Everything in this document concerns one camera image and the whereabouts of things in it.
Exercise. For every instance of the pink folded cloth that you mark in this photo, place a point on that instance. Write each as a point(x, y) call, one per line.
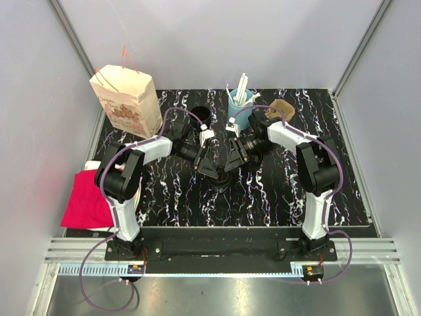
point(87, 208)

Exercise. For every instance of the black paper coffee cup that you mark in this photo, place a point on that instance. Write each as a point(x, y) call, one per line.
point(219, 185)

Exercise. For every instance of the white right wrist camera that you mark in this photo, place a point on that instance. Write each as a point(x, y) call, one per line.
point(232, 126)

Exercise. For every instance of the light blue straw holder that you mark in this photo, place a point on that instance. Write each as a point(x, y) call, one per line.
point(242, 118)

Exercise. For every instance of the left aluminium frame post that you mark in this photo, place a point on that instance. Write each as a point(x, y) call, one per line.
point(67, 27)

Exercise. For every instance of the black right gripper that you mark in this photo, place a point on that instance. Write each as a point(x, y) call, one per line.
point(235, 159)

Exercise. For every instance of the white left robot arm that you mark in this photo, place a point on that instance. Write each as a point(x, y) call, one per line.
point(119, 174)

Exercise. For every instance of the printed paper takeout bag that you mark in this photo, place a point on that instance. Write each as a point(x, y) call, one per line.
point(128, 98)

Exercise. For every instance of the stack of black cups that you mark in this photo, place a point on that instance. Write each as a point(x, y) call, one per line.
point(201, 115)

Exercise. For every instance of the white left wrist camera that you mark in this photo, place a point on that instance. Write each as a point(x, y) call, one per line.
point(205, 134)

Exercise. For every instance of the brown pulp cup carrier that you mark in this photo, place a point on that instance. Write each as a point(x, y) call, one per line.
point(280, 108)

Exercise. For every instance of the right aluminium frame post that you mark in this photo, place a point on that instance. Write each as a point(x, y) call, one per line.
point(374, 24)

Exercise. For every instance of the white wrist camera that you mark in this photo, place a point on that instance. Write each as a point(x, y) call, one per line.
point(205, 134)
point(232, 126)

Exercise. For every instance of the aluminium frame post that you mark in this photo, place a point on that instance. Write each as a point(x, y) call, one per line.
point(67, 27)
point(374, 24)

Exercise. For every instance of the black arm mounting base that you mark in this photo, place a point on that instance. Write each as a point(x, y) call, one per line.
point(221, 250)

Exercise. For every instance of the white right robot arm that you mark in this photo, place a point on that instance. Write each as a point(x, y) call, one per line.
point(318, 167)

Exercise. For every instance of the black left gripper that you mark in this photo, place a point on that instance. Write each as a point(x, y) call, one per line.
point(204, 165)

